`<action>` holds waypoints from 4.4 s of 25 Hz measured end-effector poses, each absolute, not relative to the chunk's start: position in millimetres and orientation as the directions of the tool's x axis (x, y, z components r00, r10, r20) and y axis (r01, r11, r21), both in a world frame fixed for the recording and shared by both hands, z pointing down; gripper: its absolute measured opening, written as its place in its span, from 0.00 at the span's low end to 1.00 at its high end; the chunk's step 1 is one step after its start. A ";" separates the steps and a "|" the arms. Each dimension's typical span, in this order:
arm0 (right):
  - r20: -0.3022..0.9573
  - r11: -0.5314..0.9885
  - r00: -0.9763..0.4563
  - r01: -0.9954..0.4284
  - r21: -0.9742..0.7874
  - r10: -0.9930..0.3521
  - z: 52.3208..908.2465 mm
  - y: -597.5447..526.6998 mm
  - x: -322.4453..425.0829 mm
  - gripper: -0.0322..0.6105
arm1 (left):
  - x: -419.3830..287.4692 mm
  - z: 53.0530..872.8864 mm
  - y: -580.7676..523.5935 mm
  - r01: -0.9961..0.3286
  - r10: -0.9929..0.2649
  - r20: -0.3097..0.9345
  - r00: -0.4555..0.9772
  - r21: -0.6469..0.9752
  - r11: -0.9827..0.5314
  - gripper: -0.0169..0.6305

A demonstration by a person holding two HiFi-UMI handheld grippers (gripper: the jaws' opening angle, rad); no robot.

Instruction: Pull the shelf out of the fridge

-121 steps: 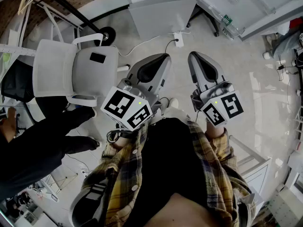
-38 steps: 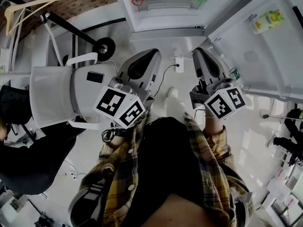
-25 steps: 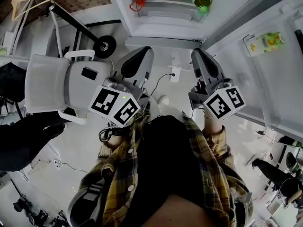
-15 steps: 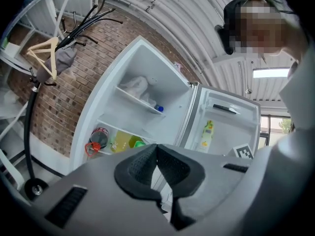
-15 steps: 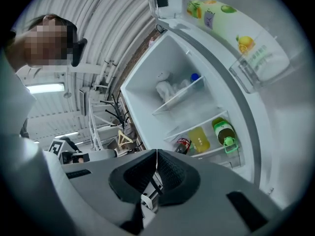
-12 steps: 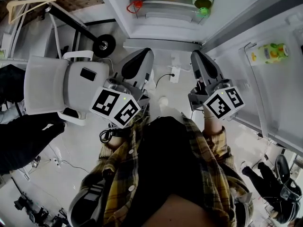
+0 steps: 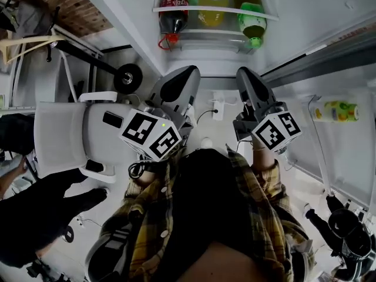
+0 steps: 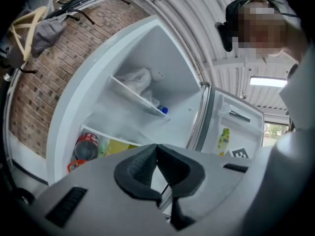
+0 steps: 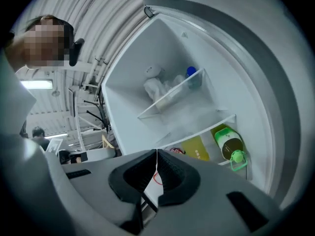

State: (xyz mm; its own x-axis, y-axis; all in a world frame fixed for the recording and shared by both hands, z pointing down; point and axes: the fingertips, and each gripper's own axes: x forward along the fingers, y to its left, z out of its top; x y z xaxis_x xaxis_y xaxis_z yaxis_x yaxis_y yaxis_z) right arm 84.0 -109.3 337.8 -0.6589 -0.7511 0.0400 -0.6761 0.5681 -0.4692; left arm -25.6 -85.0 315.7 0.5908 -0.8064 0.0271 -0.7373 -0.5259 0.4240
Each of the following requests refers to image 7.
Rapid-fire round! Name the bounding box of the person's right forearm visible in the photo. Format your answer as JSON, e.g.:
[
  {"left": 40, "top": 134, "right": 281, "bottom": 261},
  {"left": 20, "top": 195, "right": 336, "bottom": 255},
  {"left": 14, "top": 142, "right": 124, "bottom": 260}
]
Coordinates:
[{"left": 250, "top": 136, "right": 279, "bottom": 172}]

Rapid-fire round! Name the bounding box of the black power cable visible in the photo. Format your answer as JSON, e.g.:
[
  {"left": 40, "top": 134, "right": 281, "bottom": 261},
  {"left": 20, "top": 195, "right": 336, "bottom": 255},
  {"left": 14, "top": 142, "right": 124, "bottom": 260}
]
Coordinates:
[{"left": 196, "top": 108, "right": 220, "bottom": 127}]

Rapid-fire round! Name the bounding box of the black phone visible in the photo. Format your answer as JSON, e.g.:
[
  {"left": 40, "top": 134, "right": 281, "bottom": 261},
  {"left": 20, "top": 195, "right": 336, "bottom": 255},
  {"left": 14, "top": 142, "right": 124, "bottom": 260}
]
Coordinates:
[{"left": 102, "top": 110, "right": 124, "bottom": 129}]

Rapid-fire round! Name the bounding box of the large green drink bottle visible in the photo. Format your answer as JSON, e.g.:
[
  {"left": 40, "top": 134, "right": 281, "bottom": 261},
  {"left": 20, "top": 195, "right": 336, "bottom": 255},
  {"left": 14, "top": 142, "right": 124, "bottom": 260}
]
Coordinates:
[{"left": 233, "top": 0, "right": 268, "bottom": 50}]

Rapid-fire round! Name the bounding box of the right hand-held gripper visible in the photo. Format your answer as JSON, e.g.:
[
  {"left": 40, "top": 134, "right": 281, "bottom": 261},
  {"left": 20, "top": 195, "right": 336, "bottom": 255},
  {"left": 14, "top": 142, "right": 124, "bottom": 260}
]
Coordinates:
[{"left": 233, "top": 66, "right": 303, "bottom": 155}]

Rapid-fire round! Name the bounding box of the person's head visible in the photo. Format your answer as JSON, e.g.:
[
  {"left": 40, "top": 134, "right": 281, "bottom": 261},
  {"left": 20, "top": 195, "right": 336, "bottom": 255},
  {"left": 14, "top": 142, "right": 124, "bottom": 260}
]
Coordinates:
[{"left": 183, "top": 240, "right": 267, "bottom": 282}]

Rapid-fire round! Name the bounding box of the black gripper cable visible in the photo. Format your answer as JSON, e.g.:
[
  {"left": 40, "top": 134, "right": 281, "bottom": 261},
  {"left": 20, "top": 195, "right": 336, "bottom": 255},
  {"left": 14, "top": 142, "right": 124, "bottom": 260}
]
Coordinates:
[{"left": 127, "top": 153, "right": 153, "bottom": 179}]

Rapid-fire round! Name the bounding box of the dark cola bottle red label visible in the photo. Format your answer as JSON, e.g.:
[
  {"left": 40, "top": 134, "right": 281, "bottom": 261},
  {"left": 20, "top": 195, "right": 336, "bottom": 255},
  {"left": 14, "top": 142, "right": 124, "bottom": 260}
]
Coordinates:
[{"left": 157, "top": 0, "right": 191, "bottom": 52}]

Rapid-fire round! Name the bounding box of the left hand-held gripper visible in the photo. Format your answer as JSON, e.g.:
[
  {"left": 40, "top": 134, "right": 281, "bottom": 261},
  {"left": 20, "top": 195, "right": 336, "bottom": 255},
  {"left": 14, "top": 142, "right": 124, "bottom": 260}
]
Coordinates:
[{"left": 119, "top": 65, "right": 202, "bottom": 163}]

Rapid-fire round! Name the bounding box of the grey garment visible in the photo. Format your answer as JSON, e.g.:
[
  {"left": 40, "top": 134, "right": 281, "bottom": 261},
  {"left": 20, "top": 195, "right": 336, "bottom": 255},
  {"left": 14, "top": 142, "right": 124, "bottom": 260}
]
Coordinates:
[{"left": 5, "top": 0, "right": 55, "bottom": 39}]

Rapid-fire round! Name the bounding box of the person's left forearm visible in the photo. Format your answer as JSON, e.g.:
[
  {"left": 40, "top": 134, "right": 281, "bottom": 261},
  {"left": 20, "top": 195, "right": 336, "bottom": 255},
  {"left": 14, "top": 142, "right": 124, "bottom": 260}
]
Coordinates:
[{"left": 133, "top": 169, "right": 156, "bottom": 187}]

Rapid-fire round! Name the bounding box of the white refrigerator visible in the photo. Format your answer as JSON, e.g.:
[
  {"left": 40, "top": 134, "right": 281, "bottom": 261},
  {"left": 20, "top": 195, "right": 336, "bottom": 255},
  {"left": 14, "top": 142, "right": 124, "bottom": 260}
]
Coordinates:
[{"left": 72, "top": 0, "right": 376, "bottom": 80}]

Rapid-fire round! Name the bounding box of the black bag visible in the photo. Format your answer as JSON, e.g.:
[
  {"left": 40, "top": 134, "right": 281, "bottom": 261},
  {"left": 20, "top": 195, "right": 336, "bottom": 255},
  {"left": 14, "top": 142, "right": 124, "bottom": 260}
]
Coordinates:
[{"left": 0, "top": 112, "right": 36, "bottom": 156}]

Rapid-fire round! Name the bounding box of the white metal rack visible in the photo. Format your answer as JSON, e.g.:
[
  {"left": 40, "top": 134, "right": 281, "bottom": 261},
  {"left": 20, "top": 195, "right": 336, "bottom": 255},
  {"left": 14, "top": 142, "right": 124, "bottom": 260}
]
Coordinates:
[{"left": 0, "top": 0, "right": 105, "bottom": 114}]

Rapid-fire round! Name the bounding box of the white chair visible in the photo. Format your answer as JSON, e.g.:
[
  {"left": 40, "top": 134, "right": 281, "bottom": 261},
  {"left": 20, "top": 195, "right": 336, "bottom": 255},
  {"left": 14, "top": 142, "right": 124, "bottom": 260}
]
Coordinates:
[{"left": 33, "top": 90, "right": 147, "bottom": 185}]

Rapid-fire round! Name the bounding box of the person's yellow plaid shirt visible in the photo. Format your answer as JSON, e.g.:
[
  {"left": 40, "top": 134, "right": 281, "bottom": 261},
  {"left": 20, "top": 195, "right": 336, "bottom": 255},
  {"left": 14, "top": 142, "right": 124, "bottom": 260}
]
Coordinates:
[{"left": 85, "top": 144, "right": 317, "bottom": 282}]

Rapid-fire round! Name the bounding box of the white power strip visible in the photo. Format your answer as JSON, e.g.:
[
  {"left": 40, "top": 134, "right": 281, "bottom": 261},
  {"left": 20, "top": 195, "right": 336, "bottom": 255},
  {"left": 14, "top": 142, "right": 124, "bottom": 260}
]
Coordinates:
[{"left": 205, "top": 91, "right": 239, "bottom": 122}]

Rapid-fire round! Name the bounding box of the white refrigerator door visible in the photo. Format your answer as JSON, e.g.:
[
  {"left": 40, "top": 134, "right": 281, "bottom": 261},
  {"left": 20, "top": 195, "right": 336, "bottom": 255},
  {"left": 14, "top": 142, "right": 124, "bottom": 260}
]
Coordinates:
[{"left": 260, "top": 22, "right": 376, "bottom": 214}]

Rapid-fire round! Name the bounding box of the black coat rack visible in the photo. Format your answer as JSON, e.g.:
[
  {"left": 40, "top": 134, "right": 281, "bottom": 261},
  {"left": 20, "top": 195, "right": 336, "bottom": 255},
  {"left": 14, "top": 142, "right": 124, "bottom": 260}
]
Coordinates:
[{"left": 45, "top": 6, "right": 144, "bottom": 96}]

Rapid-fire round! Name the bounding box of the wooden clothes hanger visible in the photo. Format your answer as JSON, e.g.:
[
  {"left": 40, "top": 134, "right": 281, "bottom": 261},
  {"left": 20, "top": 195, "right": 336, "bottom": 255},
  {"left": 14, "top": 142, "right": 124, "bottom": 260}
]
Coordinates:
[{"left": 0, "top": 33, "right": 68, "bottom": 67}]

